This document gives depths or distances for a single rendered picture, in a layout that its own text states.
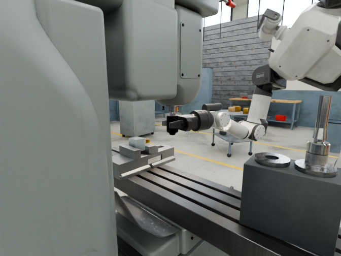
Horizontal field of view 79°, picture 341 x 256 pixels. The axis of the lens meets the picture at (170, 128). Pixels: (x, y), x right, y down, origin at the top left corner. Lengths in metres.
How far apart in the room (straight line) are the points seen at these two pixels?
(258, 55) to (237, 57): 0.80
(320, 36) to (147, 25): 0.64
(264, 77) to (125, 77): 0.76
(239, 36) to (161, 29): 8.47
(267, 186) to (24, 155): 0.54
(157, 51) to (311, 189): 0.51
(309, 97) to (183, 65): 7.61
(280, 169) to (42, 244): 0.53
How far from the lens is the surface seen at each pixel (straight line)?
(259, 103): 1.14
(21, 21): 0.39
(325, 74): 1.03
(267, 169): 0.60
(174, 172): 0.98
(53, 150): 0.39
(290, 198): 0.62
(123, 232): 0.84
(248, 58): 8.76
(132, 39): 0.55
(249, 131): 1.11
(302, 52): 1.00
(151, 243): 0.78
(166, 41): 0.63
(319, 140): 0.61
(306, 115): 8.26
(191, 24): 0.75
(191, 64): 0.74
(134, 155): 0.95
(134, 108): 5.24
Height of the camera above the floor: 1.38
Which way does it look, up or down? 12 degrees down
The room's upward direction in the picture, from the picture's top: straight up
